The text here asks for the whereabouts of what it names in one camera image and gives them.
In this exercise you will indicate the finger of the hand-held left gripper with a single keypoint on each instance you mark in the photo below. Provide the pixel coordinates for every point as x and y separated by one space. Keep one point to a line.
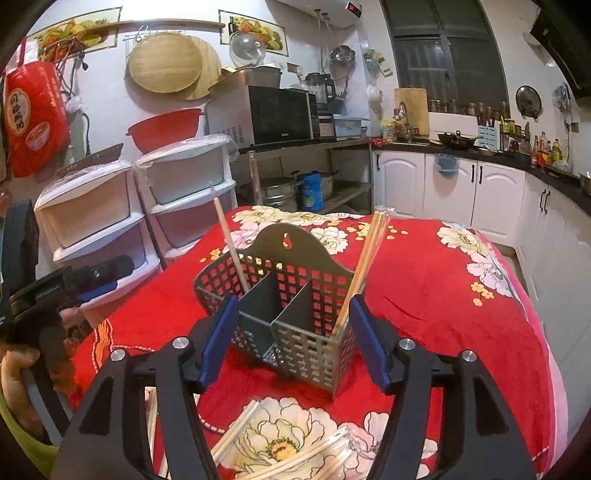
99 272

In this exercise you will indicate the row of condiment bottles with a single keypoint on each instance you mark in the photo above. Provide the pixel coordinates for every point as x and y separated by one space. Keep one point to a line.
540 147

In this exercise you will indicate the person's left hand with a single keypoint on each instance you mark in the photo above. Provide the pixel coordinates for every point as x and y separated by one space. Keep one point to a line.
16 383

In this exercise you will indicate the dark kitchen window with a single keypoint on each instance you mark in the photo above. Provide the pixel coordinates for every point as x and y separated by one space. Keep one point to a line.
443 50

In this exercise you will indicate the blue knife holder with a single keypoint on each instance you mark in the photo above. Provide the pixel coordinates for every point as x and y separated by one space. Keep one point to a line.
488 136

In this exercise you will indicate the steel stock pot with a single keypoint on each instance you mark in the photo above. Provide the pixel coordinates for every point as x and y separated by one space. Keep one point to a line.
277 194

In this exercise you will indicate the wooden chopsticks pair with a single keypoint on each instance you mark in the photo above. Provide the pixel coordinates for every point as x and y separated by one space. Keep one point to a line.
151 429
339 464
300 454
238 431
364 263

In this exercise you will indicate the white teapot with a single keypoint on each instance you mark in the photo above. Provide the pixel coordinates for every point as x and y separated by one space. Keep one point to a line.
374 96

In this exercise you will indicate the white kitchen cabinets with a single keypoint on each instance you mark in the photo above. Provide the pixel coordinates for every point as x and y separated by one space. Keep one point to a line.
498 198

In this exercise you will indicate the person's left forearm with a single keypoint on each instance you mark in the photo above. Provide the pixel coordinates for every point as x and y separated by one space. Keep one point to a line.
18 438

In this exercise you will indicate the red printed bag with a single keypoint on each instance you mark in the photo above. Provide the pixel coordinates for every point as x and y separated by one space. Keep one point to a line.
34 120

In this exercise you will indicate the white plastic drawer unit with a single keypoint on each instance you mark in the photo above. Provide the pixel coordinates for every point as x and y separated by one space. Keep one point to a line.
87 207
184 180

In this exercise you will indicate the metal faucet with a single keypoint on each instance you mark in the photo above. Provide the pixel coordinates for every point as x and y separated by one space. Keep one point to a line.
402 115

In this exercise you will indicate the red floral blanket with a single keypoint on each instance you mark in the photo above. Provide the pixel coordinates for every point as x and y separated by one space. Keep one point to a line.
438 323

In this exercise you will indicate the pale blue storage box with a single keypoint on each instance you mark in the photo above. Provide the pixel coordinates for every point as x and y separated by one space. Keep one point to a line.
351 125

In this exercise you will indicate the metal shelf rack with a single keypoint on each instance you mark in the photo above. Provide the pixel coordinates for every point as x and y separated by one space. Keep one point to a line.
323 144

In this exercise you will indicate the blue hanging bag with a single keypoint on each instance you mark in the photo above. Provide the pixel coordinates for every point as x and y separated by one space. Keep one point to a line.
445 165

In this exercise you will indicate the blue plastic bucket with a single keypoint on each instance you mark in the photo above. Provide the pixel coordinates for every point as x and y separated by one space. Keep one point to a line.
309 194

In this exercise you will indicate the black kitchen countertop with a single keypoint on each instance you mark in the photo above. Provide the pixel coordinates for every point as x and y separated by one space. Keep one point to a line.
508 161

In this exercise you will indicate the hanging steel pot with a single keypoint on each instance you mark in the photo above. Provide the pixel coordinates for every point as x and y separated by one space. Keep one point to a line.
342 57

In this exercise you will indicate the red plastic basin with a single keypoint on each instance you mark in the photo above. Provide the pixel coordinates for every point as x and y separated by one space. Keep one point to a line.
161 131

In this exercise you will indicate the black microwave oven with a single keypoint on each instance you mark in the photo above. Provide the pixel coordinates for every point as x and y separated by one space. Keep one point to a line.
272 115

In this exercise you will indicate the round bamboo tray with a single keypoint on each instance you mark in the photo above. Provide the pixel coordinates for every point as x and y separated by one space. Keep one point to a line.
164 62

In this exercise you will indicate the black range hood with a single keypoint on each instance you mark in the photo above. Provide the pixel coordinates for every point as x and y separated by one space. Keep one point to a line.
565 41

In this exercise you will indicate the grey plastic utensil basket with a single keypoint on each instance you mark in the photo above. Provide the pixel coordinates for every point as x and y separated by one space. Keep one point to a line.
307 247

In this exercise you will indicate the wooden cutting board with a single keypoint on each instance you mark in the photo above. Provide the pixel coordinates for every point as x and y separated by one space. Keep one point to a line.
413 110

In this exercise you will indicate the food wall poster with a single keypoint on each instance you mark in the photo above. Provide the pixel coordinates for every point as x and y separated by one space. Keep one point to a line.
78 30
254 30

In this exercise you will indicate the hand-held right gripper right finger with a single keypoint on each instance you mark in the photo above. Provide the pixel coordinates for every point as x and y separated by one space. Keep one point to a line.
369 344

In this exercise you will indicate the bare wooden chopstick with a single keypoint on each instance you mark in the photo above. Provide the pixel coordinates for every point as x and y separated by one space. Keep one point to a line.
228 240

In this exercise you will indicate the black blender jug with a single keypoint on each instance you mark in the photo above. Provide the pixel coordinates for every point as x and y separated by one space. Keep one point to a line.
320 87

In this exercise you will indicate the white water heater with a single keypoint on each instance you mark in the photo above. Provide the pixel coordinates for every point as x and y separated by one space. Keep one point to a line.
332 8

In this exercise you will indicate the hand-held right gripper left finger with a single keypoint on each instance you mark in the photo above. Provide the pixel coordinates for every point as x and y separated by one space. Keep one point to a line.
217 344

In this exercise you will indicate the glass pot lid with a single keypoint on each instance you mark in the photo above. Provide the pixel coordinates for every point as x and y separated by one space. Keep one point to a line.
247 50

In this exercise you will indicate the black wok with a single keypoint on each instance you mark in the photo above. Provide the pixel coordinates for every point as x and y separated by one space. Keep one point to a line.
455 141

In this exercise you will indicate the round wooden board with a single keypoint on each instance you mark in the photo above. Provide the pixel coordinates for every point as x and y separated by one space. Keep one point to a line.
210 74

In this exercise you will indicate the steel pot lid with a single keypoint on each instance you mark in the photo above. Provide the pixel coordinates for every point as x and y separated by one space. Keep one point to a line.
528 102

